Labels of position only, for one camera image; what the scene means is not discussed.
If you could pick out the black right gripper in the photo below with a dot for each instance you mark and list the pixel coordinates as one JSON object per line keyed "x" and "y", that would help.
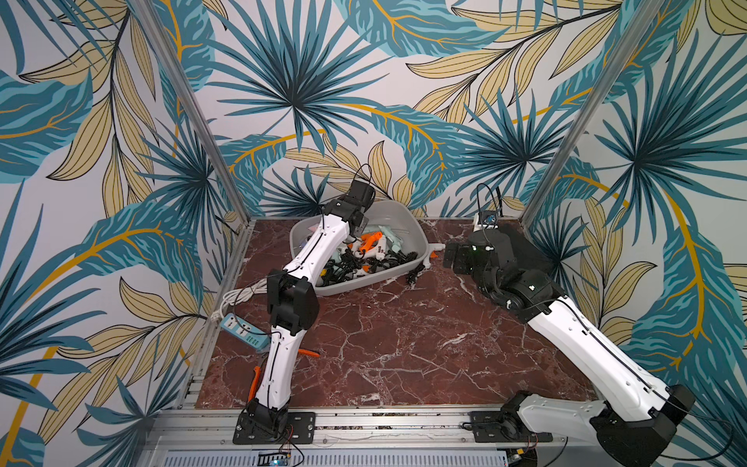
{"x": 458, "y": 257}

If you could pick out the small white orange-trigger glue gun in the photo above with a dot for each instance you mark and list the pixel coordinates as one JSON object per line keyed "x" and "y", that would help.
{"x": 434, "y": 249}

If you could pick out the light blue glue gun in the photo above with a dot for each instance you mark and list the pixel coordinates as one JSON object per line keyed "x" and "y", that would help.
{"x": 394, "y": 242}

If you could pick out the orange glue gun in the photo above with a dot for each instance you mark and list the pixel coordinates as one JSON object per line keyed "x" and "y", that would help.
{"x": 369, "y": 241}

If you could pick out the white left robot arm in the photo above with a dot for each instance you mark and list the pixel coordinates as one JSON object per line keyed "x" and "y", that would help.
{"x": 293, "y": 308}

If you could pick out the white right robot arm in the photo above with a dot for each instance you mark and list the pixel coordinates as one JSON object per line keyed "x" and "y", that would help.
{"x": 637, "y": 414}

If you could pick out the grey plastic storage box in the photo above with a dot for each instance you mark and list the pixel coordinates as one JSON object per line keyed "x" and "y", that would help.
{"x": 408, "y": 233}

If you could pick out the black plastic tool case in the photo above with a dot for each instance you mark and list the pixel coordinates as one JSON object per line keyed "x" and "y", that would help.
{"x": 528, "y": 255}

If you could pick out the light blue power strip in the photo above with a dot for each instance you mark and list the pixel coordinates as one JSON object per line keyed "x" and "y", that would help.
{"x": 245, "y": 332}

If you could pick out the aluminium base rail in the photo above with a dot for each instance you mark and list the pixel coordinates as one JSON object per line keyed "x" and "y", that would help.
{"x": 390, "y": 436}

